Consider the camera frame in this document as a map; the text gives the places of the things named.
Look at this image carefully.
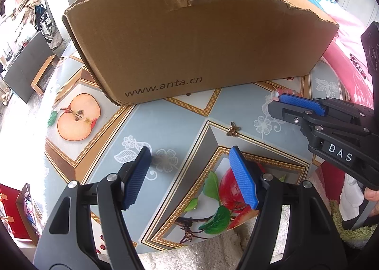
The right hand white glove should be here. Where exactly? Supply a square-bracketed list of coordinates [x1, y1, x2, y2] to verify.
[339, 174, 379, 221]

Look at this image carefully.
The fruit pattern tablecloth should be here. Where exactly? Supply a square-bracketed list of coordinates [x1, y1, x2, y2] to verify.
[45, 46, 347, 253]

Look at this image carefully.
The gold butterfly brooch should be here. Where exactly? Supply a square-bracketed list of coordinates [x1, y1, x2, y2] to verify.
[226, 122, 241, 137]

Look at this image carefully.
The blue pink bedding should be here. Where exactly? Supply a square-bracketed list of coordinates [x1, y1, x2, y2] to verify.
[290, 0, 374, 109]

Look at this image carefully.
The white fluffy towel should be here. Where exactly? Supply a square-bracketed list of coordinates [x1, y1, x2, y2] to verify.
[97, 169, 344, 270]

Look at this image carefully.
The brown cardboard box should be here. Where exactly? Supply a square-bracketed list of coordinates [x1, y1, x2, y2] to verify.
[62, 0, 335, 106]

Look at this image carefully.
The dark grey cabinet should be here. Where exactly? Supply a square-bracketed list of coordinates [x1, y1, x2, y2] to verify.
[3, 32, 53, 103]

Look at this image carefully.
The wheelchair with clothes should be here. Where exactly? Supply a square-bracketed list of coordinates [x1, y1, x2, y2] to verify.
[1, 0, 62, 54]

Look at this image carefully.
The pink bead bracelet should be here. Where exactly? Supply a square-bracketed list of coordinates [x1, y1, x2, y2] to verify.
[270, 87, 300, 102]

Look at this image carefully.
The small wooden frame stool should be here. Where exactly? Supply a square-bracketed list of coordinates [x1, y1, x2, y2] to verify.
[31, 54, 59, 97]

